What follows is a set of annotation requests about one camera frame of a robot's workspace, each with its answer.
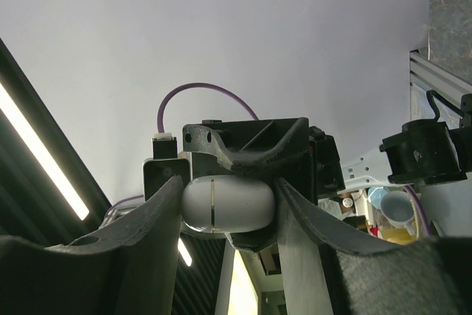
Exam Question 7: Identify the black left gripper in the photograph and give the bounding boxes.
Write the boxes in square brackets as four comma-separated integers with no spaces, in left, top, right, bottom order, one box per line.
[182,117,345,254]

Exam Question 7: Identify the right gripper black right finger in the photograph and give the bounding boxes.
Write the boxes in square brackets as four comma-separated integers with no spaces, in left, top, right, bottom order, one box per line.
[274,179,471,314]

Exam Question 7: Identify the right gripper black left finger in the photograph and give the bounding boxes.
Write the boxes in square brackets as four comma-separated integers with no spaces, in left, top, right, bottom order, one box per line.
[1,176,183,314]

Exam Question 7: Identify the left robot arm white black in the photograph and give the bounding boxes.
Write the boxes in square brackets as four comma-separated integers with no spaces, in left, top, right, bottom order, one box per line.
[182,117,471,237]

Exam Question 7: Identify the background white cup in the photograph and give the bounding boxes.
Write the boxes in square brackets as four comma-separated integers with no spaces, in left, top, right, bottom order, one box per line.
[380,191,417,236]

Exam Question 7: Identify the ceiling light strip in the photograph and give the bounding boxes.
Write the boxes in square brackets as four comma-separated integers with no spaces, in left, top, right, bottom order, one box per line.
[1,85,90,221]

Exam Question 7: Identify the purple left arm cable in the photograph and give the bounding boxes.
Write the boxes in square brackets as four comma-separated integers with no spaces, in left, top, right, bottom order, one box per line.
[105,82,260,216]

